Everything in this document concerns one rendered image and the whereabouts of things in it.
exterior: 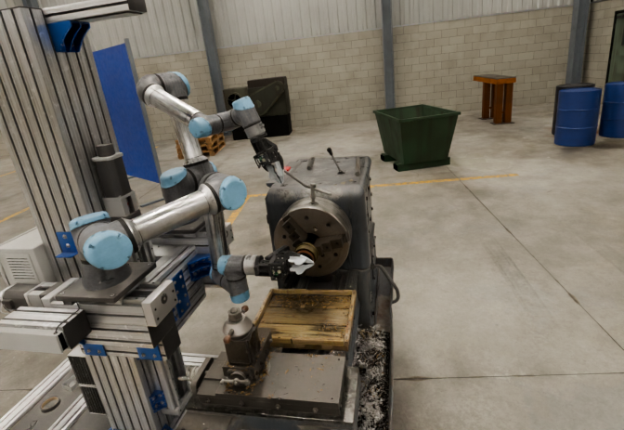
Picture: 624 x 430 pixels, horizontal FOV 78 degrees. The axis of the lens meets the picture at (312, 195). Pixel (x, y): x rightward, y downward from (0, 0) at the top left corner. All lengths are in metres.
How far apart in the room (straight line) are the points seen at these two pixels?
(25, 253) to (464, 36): 11.15
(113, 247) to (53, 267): 0.63
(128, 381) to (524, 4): 11.91
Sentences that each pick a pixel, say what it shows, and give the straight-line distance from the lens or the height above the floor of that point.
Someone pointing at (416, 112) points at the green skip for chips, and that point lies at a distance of 7.28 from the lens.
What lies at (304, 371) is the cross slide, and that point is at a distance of 1.17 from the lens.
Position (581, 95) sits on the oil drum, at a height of 0.83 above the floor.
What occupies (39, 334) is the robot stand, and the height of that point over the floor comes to 1.07.
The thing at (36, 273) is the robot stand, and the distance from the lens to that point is 1.85.
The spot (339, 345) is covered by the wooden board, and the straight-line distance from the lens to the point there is 1.36.
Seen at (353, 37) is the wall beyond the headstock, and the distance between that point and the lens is 11.39.
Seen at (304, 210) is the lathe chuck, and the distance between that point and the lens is 1.53.
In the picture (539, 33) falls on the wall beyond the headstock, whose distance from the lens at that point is 12.51.
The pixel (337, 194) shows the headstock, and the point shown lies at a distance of 1.66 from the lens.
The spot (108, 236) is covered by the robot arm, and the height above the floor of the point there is 1.37.
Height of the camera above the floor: 1.77
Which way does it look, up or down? 19 degrees down
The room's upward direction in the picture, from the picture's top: 7 degrees counter-clockwise
